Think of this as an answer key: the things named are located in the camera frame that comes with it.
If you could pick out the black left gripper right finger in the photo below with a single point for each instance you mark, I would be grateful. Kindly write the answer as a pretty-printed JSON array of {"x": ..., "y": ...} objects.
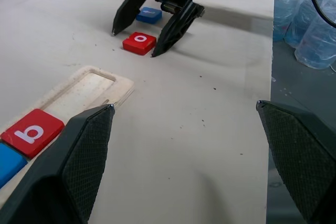
[{"x": 302, "y": 155}]

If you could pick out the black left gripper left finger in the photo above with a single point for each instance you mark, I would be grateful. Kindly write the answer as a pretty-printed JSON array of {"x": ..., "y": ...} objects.
[{"x": 65, "y": 171}]

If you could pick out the blue letter t block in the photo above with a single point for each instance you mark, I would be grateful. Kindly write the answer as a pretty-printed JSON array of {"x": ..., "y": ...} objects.
[{"x": 149, "y": 15}]

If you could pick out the red letter o block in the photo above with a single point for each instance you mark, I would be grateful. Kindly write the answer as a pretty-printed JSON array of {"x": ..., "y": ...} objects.
[{"x": 139, "y": 44}]

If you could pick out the red letter b block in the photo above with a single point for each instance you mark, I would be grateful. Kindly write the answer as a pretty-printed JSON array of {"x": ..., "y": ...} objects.
[{"x": 39, "y": 127}]

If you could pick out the wooden letter tray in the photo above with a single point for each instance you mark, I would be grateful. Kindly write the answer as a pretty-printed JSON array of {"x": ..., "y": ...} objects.
[{"x": 86, "y": 85}]

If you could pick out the clear blue water jug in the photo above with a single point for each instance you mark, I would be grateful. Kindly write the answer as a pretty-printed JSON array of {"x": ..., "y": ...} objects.
[
  {"x": 282, "y": 16},
  {"x": 317, "y": 51}
]

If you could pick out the water jug with red cap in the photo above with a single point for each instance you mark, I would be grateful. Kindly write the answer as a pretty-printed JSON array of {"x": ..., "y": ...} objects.
[{"x": 307, "y": 11}]

